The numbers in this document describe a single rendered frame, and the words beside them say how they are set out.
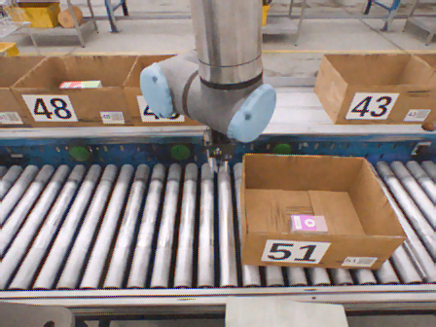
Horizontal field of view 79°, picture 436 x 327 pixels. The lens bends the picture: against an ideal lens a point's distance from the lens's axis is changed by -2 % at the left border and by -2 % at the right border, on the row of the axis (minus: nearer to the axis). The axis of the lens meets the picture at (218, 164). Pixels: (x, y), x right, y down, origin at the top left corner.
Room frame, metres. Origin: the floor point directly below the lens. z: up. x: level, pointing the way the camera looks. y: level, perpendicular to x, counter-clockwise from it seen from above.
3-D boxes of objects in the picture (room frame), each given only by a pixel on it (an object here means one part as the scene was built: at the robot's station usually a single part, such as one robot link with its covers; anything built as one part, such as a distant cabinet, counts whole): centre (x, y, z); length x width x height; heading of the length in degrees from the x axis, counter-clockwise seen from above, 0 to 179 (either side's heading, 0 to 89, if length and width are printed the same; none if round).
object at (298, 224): (0.46, -0.28, 0.78); 0.10 x 0.06 x 0.05; 87
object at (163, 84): (0.45, 0.07, 1.26); 0.12 x 0.12 x 0.09; 49
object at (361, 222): (0.49, -0.27, 0.83); 0.39 x 0.29 x 0.17; 88
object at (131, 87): (1.00, 0.14, 0.96); 0.39 x 0.29 x 0.17; 91
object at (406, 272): (0.55, -0.55, 0.72); 0.52 x 0.05 x 0.05; 1
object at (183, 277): (0.54, 0.10, 0.72); 0.52 x 0.05 x 0.05; 1
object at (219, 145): (0.53, 0.00, 1.08); 0.09 x 0.08 x 0.12; 2
